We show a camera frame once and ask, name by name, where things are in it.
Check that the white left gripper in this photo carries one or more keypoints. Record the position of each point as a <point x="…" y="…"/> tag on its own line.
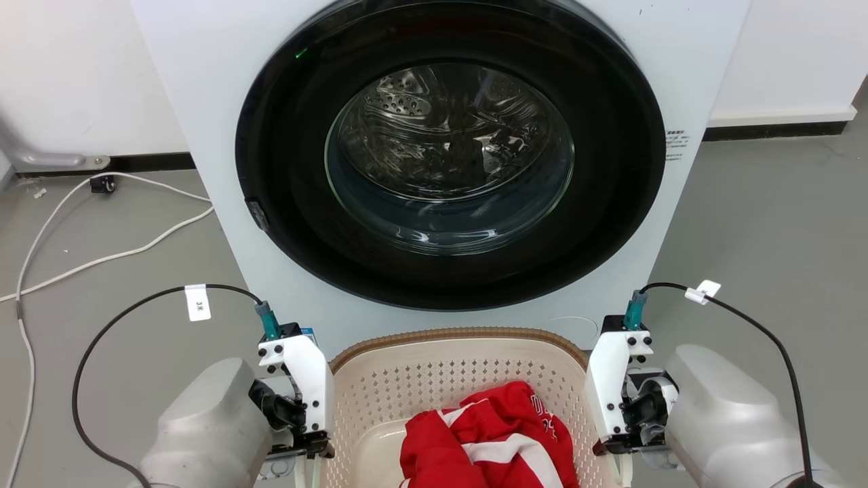
<point x="308" y="379"/>

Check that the printed text label sticker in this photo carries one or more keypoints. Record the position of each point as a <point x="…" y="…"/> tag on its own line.
<point x="675" y="146"/>

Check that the beige perforated plastic laundry basket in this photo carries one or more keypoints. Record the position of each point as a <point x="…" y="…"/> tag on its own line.
<point x="407" y="386"/>

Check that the grey wall pipe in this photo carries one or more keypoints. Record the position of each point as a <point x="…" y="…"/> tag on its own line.
<point x="47" y="159"/>

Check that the small blue sticker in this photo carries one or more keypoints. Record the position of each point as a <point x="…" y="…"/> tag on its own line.
<point x="308" y="333"/>

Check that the black baseboard strip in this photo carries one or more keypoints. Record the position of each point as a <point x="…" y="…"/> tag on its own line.
<point x="149" y="163"/>
<point x="773" y="130"/>

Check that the round black glass washer door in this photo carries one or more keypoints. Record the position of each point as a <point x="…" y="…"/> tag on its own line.
<point x="285" y="169"/>

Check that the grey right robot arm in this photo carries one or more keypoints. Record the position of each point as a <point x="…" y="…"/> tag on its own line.
<point x="725" y="413"/>

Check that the red and white garment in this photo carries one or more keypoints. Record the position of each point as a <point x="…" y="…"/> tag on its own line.
<point x="488" y="440"/>

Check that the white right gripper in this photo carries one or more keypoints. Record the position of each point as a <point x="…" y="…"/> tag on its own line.
<point x="607" y="386"/>

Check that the white front-load washing machine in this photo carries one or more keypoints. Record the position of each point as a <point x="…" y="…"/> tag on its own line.
<point x="203" y="102"/>

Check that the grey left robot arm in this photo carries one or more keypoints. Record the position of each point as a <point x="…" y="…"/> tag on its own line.
<point x="203" y="427"/>

